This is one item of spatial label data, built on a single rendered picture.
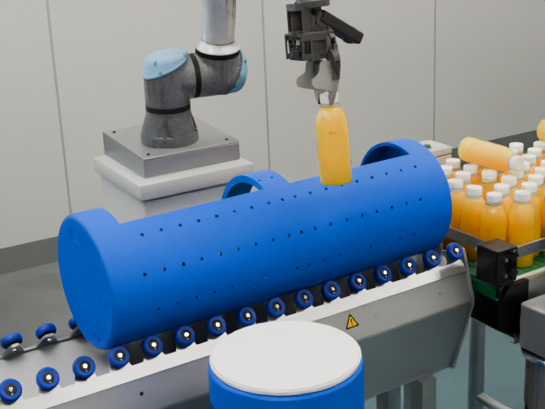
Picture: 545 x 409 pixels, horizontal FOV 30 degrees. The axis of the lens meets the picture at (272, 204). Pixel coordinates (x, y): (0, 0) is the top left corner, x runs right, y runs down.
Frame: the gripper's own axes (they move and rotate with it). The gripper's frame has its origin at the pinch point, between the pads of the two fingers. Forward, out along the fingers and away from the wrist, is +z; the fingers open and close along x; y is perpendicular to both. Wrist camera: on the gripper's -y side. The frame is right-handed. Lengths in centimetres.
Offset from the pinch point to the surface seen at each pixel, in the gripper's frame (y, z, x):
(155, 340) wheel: 41, 45, -6
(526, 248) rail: -55, 44, -3
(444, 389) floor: -105, 130, -105
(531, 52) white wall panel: -338, 37, -308
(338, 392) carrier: 25, 45, 38
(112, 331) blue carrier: 51, 39, -3
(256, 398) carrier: 39, 44, 33
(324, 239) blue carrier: 0.9, 31.0, -4.0
